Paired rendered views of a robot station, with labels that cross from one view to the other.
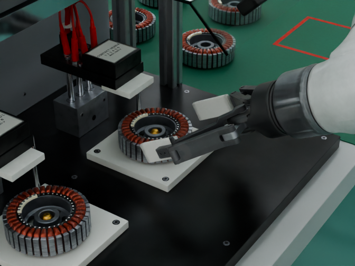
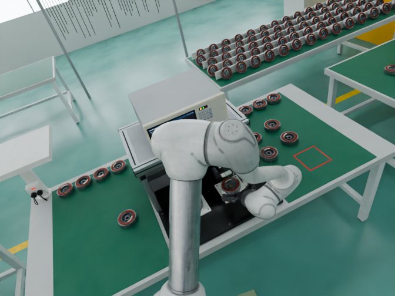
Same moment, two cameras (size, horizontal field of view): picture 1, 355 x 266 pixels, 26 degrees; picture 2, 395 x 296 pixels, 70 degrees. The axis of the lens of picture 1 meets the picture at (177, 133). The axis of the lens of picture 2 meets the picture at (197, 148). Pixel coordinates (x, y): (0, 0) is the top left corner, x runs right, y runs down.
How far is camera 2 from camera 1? 87 cm
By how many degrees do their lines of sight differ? 35
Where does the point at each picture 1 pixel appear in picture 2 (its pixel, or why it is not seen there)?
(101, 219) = (206, 207)
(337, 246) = (334, 211)
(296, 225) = (252, 224)
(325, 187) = not seen: hidden behind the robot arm
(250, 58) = (281, 160)
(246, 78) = not seen: hidden behind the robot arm
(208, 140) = (228, 199)
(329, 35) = (314, 155)
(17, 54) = not seen: hidden behind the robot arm
